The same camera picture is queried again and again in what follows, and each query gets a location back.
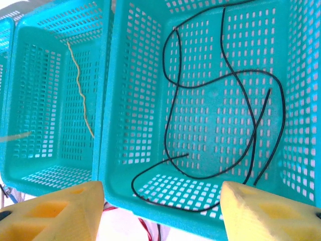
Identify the red wire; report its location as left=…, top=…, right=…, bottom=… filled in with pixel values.
left=138, top=217, right=153, bottom=241

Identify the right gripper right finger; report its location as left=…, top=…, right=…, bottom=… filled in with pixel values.
left=220, top=181, right=321, bottom=241

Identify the black wire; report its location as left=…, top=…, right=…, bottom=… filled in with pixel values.
left=130, top=7, right=259, bottom=213
left=163, top=0, right=286, bottom=186
left=164, top=27, right=273, bottom=180

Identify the teal plastic basket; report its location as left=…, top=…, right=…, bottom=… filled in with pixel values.
left=0, top=15, right=16, bottom=141
left=0, top=0, right=113, bottom=199
left=99, top=0, right=321, bottom=241

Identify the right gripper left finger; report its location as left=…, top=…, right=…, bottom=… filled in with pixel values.
left=0, top=181, right=105, bottom=241

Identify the yellow wire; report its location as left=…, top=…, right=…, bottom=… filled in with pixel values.
left=0, top=131, right=33, bottom=143
left=66, top=41, right=95, bottom=139

